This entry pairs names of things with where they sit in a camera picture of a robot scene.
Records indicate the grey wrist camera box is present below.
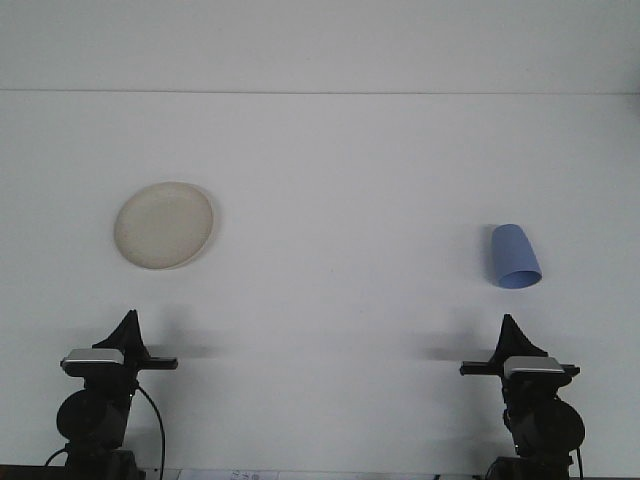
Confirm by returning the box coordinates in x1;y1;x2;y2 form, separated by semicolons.
503;356;565;386
60;348;126;379

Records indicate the pale blue cup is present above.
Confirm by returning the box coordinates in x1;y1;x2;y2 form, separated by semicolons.
489;223;545;290

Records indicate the pale round plate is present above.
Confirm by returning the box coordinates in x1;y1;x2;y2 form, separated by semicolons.
113;180;222;272

